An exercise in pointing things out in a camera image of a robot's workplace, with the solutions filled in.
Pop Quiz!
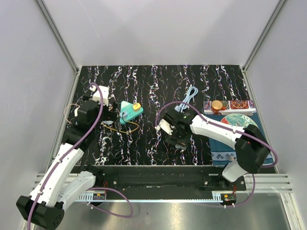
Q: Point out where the light blue coiled cable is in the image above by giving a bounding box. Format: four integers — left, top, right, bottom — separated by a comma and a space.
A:
174, 86, 199, 113

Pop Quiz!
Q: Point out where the blue placemat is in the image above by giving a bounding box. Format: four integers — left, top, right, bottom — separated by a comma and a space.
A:
206, 113, 263, 166

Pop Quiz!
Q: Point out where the yellow cube charger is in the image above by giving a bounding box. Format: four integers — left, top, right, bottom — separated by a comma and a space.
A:
132, 103, 142, 112

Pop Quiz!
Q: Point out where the purple cable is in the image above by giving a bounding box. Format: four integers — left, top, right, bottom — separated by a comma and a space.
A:
154, 101, 279, 208
26, 82, 134, 230

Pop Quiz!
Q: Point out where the right aluminium post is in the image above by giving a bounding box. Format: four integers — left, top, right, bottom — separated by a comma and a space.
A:
242, 0, 288, 71

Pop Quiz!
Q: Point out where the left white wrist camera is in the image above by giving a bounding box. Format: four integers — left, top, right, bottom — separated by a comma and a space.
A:
90, 85, 109, 105

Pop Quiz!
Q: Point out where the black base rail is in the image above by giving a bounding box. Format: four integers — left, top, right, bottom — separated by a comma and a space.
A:
71, 165, 256, 191

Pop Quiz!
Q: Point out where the orange cup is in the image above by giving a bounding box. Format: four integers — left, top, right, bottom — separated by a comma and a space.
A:
211, 100, 223, 113

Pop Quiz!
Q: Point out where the aluminium post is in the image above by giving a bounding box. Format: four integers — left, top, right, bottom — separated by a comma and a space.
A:
242, 0, 288, 71
34, 0, 79, 73

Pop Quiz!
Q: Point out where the blue cube charger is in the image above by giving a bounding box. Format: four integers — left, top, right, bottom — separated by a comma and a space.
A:
121, 111, 128, 120

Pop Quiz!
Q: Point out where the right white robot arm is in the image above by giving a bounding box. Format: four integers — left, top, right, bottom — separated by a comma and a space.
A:
155, 109, 272, 190

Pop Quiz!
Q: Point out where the left aluminium post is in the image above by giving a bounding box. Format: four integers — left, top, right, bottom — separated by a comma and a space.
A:
34, 0, 79, 73

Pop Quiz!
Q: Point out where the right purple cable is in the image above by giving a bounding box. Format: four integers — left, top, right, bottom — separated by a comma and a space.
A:
154, 101, 279, 208

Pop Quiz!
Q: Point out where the orange charging cable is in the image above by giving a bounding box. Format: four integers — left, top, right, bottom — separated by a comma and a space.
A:
105, 119, 140, 134

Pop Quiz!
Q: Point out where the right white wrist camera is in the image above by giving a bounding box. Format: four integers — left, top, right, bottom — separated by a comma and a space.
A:
154, 119, 173, 135

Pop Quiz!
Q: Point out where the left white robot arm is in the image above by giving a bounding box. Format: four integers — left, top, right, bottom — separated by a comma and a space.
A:
16, 100, 117, 230

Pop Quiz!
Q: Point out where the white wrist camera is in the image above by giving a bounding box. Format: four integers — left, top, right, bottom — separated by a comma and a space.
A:
90, 85, 109, 105
154, 119, 173, 135

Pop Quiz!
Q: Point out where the teal triangular power strip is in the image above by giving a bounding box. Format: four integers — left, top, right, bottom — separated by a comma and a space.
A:
119, 101, 143, 125

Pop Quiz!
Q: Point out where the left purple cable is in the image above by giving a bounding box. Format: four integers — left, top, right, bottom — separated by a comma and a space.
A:
26, 82, 134, 230

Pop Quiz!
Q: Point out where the red and green plate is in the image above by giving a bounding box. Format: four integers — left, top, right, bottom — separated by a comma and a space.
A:
221, 114, 258, 127

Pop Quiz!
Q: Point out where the pink charging cable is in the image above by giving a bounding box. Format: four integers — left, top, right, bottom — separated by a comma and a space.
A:
64, 103, 81, 125

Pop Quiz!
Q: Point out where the white cube charger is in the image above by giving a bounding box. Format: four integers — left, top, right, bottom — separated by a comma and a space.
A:
74, 108, 79, 117

